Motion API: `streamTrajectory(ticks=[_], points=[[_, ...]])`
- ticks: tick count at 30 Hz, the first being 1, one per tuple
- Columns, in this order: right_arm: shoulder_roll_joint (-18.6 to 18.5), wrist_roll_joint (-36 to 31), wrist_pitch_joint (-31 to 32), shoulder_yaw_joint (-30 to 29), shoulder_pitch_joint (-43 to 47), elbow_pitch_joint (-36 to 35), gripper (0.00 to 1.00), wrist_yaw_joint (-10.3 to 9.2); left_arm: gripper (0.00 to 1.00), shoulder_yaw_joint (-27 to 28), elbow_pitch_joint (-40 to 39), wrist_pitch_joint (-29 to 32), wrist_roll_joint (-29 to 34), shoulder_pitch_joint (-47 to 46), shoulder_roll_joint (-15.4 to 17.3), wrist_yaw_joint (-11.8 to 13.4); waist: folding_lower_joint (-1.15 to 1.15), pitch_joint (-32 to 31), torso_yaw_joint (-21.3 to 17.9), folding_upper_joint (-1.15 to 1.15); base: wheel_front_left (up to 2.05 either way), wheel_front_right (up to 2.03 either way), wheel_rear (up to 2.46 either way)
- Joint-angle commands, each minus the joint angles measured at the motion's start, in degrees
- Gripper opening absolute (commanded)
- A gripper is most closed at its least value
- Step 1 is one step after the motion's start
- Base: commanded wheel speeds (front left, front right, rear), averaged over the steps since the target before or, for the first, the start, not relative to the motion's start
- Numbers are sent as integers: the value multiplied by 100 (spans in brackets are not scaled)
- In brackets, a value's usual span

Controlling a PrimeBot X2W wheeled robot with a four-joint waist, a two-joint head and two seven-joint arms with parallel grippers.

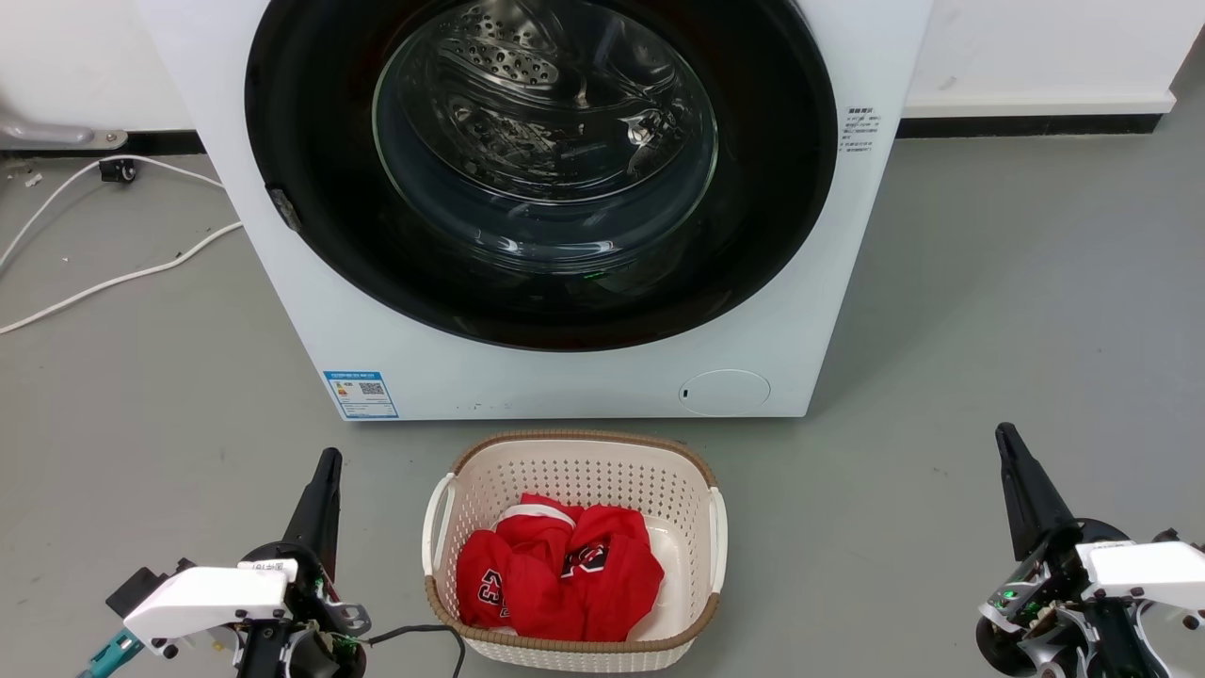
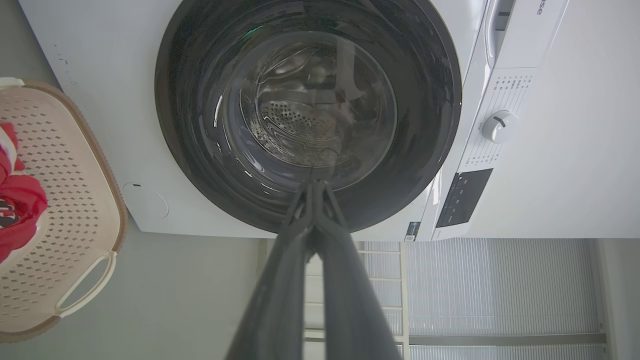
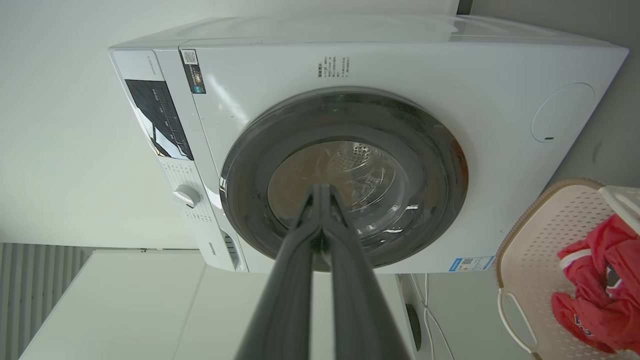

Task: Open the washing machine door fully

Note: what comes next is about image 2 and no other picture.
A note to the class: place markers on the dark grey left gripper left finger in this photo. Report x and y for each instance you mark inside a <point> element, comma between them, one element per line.
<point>280,295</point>

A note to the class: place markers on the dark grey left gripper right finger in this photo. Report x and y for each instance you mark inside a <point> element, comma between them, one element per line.
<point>350,300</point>

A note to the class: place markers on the round black glass washer door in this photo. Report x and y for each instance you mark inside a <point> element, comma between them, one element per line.
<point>305,107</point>

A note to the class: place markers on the white front-load washing machine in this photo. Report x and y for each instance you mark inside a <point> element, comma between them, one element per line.
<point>520,165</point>

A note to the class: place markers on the white pleated window blind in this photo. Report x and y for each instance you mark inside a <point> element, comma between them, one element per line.
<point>500,287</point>

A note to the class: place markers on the black washer display panel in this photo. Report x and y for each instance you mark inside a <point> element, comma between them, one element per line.
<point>462,197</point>

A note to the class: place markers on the white washer program dial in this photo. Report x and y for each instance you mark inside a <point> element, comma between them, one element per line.
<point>499,126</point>

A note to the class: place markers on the beige perforated laundry basket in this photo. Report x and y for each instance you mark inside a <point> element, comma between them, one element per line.
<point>65,200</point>

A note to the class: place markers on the red clothing item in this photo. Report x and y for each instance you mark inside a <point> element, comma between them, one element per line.
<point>17,205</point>

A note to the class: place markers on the white detergent drawer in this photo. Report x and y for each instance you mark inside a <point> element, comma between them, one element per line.
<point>499,30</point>

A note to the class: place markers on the white window frame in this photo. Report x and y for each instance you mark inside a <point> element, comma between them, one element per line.
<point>400,300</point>

